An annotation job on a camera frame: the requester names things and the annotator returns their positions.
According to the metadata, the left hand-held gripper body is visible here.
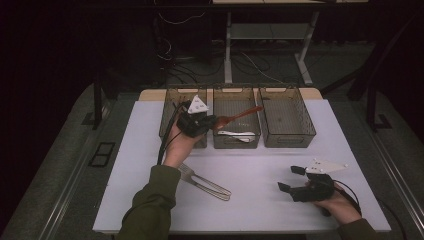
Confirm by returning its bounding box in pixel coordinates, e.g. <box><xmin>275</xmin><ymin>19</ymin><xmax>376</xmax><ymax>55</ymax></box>
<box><xmin>175</xmin><ymin>94</ymin><xmax>210</xmax><ymax>138</ymax></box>

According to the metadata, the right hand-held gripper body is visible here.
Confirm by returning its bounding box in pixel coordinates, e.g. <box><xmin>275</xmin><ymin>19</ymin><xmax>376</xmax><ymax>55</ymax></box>
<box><xmin>290</xmin><ymin>158</ymin><xmax>349</xmax><ymax>203</ymax></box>

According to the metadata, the brown wooden spoon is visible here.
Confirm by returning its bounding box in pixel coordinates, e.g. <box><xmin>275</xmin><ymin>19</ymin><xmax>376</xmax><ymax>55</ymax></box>
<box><xmin>213</xmin><ymin>105</ymin><xmax>265</xmax><ymax>132</ymax></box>

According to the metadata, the white ceramic spoon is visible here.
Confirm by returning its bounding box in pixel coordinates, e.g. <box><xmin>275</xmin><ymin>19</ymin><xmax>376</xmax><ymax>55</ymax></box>
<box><xmin>217</xmin><ymin>130</ymin><xmax>257</xmax><ymax>143</ymax></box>

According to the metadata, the smoky transparent plastic bin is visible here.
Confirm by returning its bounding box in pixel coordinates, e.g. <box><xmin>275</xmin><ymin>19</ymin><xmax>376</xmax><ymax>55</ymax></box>
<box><xmin>212</xmin><ymin>87</ymin><xmax>262</xmax><ymax>150</ymax></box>
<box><xmin>158</xmin><ymin>87</ymin><xmax>208</xmax><ymax>150</ymax></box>
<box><xmin>258</xmin><ymin>86</ymin><xmax>317</xmax><ymax>149</ymax></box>

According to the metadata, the metal fork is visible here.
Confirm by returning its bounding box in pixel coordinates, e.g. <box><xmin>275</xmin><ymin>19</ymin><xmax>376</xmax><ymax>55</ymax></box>
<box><xmin>178</xmin><ymin>163</ymin><xmax>233</xmax><ymax>198</ymax></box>

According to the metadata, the metal knife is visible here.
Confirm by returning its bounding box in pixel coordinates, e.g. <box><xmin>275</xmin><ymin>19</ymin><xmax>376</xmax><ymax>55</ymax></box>
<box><xmin>181</xmin><ymin>174</ymin><xmax>232</xmax><ymax>202</ymax></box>

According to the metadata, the person's left hand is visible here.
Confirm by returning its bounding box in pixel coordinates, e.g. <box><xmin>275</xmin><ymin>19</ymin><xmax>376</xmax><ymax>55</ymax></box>
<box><xmin>162</xmin><ymin>123</ymin><xmax>206</xmax><ymax>169</ymax></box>

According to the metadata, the person's right hand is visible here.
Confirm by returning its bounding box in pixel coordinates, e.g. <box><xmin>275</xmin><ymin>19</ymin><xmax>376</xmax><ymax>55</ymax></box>
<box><xmin>313</xmin><ymin>183</ymin><xmax>363</xmax><ymax>225</ymax></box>

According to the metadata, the white table cover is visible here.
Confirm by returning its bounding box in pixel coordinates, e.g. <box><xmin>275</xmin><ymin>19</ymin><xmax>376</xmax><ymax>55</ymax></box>
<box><xmin>92</xmin><ymin>99</ymin><xmax>392</xmax><ymax>233</ymax></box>

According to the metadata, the black upright stand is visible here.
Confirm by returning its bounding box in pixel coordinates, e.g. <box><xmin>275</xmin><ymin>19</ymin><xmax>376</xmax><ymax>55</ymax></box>
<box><xmin>365</xmin><ymin>78</ymin><xmax>394</xmax><ymax>132</ymax></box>
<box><xmin>81</xmin><ymin>74</ymin><xmax>113</xmax><ymax>131</ymax></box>

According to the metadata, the black slanted stand leg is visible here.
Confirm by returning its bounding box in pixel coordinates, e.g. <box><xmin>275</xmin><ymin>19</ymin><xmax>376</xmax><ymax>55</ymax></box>
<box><xmin>321</xmin><ymin>9</ymin><xmax>424</xmax><ymax>102</ymax></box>

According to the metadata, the left hand-held gripper black cable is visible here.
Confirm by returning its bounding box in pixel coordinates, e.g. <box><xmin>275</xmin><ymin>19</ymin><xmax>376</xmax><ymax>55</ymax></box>
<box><xmin>156</xmin><ymin>101</ymin><xmax>190</xmax><ymax>166</ymax></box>

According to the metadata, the hand-held gripper black cable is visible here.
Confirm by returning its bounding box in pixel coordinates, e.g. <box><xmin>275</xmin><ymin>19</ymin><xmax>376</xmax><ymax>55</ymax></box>
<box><xmin>156</xmin><ymin>101</ymin><xmax>190</xmax><ymax>166</ymax></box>
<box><xmin>333</xmin><ymin>179</ymin><xmax>408</xmax><ymax>240</ymax></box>

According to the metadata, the right hand-held gripper black cable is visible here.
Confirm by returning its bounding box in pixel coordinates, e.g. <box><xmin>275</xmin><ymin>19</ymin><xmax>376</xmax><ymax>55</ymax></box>
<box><xmin>333</xmin><ymin>179</ymin><xmax>408</xmax><ymax>240</ymax></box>

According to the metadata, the tangle of floor cables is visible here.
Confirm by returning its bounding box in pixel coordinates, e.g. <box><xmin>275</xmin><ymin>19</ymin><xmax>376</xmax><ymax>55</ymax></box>
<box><xmin>153</xmin><ymin>33</ymin><xmax>294</xmax><ymax>85</ymax></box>

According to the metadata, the metal floor rail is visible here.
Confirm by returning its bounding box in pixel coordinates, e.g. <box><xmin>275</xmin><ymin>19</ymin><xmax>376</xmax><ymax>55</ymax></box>
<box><xmin>38</xmin><ymin>131</ymin><xmax>101</xmax><ymax>240</ymax></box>
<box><xmin>364</xmin><ymin>128</ymin><xmax>424</xmax><ymax>231</ymax></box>

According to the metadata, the hanging white cable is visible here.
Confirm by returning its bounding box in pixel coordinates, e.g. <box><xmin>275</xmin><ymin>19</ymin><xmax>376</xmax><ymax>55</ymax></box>
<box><xmin>157</xmin><ymin>11</ymin><xmax>208</xmax><ymax>26</ymax></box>

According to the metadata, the white desk frame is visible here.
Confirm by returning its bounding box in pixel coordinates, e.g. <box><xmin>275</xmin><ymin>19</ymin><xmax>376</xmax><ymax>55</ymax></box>
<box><xmin>211</xmin><ymin>0</ymin><xmax>370</xmax><ymax>87</ymax></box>

